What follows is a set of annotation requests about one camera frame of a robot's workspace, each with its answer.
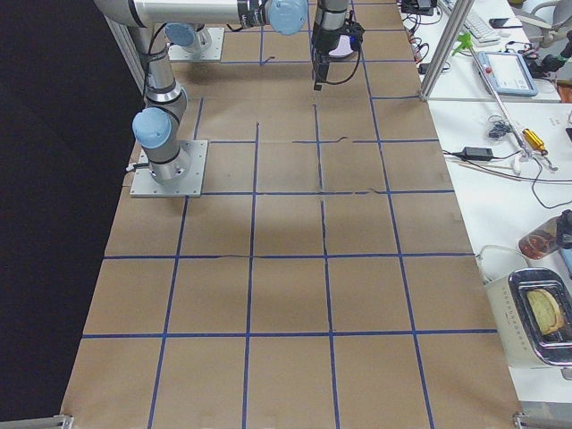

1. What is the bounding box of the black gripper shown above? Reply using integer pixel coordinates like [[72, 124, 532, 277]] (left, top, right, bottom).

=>
[[312, 31, 332, 90]]

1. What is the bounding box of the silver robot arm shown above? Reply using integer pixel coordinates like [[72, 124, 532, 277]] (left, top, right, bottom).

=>
[[95, 1, 308, 184], [140, 1, 363, 91]]

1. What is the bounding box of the lavender plate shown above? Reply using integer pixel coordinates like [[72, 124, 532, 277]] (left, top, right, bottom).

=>
[[329, 35, 355, 59]]

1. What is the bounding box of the black power adapter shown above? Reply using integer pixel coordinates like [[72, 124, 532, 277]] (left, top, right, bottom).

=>
[[461, 147, 494, 161]]

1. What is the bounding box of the white keyboard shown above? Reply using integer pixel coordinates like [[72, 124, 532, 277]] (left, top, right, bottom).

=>
[[437, 0, 501, 46]]

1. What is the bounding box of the blue teach pendant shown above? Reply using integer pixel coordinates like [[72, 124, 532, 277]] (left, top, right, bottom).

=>
[[476, 51, 538, 97]]

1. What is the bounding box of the brown paper table cover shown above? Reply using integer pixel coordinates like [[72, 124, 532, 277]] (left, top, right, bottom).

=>
[[62, 1, 518, 428]]

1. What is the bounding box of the yellow tool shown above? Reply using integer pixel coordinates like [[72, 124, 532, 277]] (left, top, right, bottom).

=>
[[522, 129, 547, 155]]

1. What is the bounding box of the white toaster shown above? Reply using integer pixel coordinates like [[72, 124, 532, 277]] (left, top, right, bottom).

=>
[[485, 268, 571, 369]]

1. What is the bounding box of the slice of toast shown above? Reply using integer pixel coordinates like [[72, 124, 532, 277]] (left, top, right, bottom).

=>
[[526, 289, 564, 335]]

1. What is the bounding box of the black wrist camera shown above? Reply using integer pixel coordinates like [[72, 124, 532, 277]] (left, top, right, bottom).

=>
[[342, 20, 365, 52]]

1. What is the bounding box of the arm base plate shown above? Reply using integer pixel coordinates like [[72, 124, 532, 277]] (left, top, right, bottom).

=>
[[130, 140, 208, 198], [169, 28, 224, 63]]

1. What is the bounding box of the aluminium frame post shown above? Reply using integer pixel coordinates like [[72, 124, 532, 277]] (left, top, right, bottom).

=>
[[419, 0, 474, 101]]

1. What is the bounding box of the green handled reacher grabber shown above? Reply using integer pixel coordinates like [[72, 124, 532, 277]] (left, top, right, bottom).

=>
[[453, 32, 546, 159]]

